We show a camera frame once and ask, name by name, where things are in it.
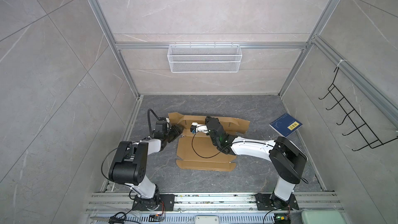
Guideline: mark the brown cardboard box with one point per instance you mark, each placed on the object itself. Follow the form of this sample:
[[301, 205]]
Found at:
[[197, 152]]

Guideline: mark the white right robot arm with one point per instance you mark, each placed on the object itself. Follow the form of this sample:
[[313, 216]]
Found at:
[[288, 160]]

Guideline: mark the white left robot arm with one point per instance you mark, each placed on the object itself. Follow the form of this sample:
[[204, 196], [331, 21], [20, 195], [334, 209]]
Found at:
[[130, 160]]

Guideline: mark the white wire mesh basket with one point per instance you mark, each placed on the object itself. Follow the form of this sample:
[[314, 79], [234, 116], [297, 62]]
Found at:
[[214, 58]]

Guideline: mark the green box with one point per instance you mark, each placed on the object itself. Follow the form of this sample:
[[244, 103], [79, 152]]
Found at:
[[322, 217]]

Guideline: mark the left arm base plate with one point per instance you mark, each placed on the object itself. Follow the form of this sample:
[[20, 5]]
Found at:
[[157, 203]]

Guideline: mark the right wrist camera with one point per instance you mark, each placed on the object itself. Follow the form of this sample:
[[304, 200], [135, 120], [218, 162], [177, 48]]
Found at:
[[194, 127]]

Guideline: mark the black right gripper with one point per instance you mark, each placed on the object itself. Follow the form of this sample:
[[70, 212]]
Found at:
[[209, 120]]

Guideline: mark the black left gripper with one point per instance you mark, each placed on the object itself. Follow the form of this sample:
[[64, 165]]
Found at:
[[177, 130]]

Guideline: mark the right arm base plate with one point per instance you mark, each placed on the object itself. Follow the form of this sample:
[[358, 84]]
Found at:
[[267, 202]]

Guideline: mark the black wire hook rack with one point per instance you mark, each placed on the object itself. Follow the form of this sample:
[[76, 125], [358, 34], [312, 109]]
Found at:
[[352, 115]]

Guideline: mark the blue book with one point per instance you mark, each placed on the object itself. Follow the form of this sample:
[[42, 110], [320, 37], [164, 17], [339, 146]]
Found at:
[[285, 125]]

